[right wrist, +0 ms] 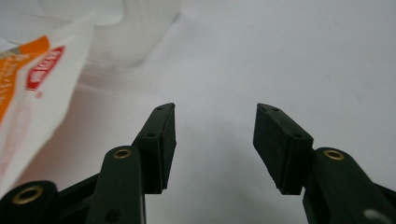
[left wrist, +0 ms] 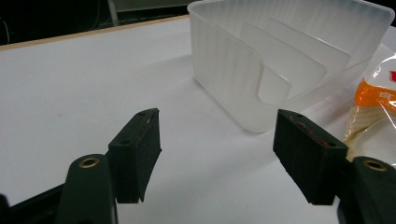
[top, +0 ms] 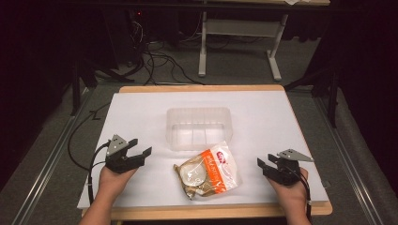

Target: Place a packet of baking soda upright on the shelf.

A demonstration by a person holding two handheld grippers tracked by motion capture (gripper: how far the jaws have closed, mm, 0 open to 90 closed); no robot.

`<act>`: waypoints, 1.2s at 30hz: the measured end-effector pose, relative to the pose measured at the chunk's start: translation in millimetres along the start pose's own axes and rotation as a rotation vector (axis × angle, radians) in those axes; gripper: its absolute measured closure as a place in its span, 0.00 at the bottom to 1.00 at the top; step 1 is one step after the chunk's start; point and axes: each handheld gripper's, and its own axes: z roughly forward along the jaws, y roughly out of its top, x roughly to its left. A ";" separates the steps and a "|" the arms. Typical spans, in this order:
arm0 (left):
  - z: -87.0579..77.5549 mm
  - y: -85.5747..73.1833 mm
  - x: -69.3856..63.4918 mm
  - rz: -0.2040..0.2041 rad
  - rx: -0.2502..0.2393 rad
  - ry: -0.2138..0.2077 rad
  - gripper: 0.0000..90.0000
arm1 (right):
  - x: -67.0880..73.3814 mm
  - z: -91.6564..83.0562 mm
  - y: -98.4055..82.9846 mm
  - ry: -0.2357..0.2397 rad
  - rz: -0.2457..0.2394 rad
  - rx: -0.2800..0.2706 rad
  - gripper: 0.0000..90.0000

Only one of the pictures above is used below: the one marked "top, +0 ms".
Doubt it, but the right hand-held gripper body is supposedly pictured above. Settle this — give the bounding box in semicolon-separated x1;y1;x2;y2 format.
262;148;314;187

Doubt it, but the metal floor rail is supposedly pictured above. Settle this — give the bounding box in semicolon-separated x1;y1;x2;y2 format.
313;93;388;225
11;87;95;225

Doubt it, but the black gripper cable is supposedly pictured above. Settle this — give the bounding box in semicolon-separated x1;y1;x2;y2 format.
289;167;314;223
87;140;112;206

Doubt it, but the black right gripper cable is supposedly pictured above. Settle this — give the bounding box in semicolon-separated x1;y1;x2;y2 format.
289;167;314;223

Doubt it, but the orange and clear snack packet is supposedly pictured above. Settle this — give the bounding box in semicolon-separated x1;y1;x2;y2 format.
173;141;244;202

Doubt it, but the black floor cable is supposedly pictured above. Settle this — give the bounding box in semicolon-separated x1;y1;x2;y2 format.
67;102;112;173

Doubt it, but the dark computer tower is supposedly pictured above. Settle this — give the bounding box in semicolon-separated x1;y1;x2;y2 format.
102;8;145;70

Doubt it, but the tangle of black floor cables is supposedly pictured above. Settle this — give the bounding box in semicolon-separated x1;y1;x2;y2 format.
130;18;206;86

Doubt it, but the person's left hand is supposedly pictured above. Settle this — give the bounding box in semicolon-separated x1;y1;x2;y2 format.
98;164;139;201

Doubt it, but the black metal stand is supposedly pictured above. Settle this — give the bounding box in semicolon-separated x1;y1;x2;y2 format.
69;57;99;117
283;65;342;129

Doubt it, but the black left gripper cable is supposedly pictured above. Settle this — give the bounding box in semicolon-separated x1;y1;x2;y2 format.
87;140;112;206

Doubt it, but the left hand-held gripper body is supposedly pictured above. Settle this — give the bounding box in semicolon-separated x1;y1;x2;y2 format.
104;134;145;174

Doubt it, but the white table cover sheet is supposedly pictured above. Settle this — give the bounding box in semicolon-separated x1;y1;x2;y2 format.
76;90;330;210

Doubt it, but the clear plastic container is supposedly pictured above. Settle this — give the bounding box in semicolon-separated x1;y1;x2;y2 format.
165;106;235;152

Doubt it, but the person's right hand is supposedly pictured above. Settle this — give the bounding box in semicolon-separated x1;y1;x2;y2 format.
268;167;310;210

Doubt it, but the white metal desk frame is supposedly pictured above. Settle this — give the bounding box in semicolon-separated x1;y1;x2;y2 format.
197;10;289;83

